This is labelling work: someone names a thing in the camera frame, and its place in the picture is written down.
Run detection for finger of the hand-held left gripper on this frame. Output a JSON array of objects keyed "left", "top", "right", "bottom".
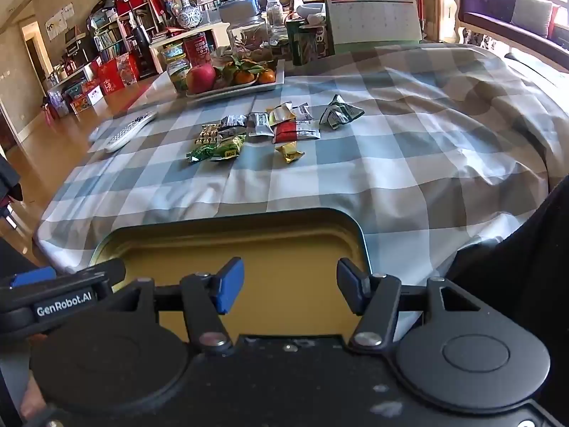
[{"left": 9, "top": 267, "right": 57, "bottom": 289}]

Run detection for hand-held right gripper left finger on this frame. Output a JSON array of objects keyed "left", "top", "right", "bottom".
[{"left": 113, "top": 257, "right": 245, "bottom": 355}]

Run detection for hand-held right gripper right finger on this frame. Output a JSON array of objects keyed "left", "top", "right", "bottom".
[{"left": 336, "top": 258, "right": 494, "bottom": 351}]

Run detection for gold metal tin box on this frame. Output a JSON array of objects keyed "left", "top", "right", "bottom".
[{"left": 91, "top": 208, "right": 372, "bottom": 326}]

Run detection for green snack packet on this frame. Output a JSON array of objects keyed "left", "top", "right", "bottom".
[
  {"left": 186, "top": 141, "right": 218, "bottom": 164},
  {"left": 210, "top": 133, "right": 248, "bottom": 162}
]

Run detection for gold foil snack packet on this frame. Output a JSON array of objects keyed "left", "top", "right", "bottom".
[{"left": 275, "top": 141, "right": 305, "bottom": 166}]

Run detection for gold striped snack packet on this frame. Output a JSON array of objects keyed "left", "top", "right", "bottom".
[{"left": 198, "top": 125, "right": 224, "bottom": 145}]

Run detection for red snack packet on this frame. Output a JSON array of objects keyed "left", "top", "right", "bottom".
[{"left": 272, "top": 122, "right": 298, "bottom": 144}]

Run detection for white black-edged snack packet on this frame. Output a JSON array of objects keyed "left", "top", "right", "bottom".
[{"left": 246, "top": 112, "right": 275, "bottom": 137}]

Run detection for green white packet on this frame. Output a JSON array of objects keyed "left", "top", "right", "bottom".
[{"left": 319, "top": 94, "right": 366, "bottom": 131}]

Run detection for person's left hand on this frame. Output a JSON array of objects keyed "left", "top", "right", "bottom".
[{"left": 18, "top": 367, "right": 49, "bottom": 420}]

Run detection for person's black clothing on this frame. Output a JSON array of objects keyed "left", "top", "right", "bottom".
[{"left": 445, "top": 182, "right": 569, "bottom": 423}]

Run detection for white remote control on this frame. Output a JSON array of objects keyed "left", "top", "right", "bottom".
[{"left": 103, "top": 110, "right": 157, "bottom": 152}]

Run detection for white rectangular fruit tray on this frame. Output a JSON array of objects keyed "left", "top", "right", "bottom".
[{"left": 186, "top": 59, "right": 285, "bottom": 99}]

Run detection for red apple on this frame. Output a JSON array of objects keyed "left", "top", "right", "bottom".
[{"left": 186, "top": 63, "right": 216, "bottom": 94}]

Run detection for green tangerine leaves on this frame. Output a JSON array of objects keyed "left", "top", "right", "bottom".
[{"left": 222, "top": 57, "right": 265, "bottom": 75}]

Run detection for glass jar green label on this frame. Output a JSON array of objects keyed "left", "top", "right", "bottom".
[{"left": 161, "top": 42, "right": 192, "bottom": 94}]

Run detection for red gift box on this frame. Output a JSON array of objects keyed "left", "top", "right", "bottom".
[{"left": 98, "top": 53, "right": 139, "bottom": 92}]

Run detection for red biscuit can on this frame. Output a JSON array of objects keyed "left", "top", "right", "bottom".
[{"left": 183, "top": 33, "right": 214, "bottom": 68}]

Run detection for dark snack box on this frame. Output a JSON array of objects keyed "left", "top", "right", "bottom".
[{"left": 299, "top": 24, "right": 335, "bottom": 60}]

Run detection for green drink can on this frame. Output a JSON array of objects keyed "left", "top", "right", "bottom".
[{"left": 286, "top": 20, "right": 308, "bottom": 65}]

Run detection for bookshelf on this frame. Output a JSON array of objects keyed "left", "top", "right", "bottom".
[{"left": 88, "top": 6, "right": 157, "bottom": 63}]

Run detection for large glass jar blue lid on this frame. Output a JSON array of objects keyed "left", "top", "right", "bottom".
[{"left": 220, "top": 0, "right": 274, "bottom": 60}]

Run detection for desk calendar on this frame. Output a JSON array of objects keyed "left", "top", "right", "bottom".
[{"left": 324, "top": 0, "right": 422, "bottom": 54}]

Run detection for blue white porcelain vase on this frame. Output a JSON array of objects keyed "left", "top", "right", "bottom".
[{"left": 178, "top": 0, "right": 203, "bottom": 28}]

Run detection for small glass jar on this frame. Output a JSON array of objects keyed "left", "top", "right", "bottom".
[{"left": 267, "top": 0, "right": 285, "bottom": 27}]

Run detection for white mortar bowl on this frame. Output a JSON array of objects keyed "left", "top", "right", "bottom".
[{"left": 296, "top": 2, "right": 330, "bottom": 19}]

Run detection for purple sofa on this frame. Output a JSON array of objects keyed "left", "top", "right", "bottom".
[{"left": 453, "top": 0, "right": 569, "bottom": 54}]

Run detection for grey cushion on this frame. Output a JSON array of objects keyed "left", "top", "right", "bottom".
[{"left": 511, "top": 0, "right": 554, "bottom": 38}]

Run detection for wall paper sheets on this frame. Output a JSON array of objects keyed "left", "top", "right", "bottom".
[{"left": 44, "top": 4, "right": 74, "bottom": 39}]

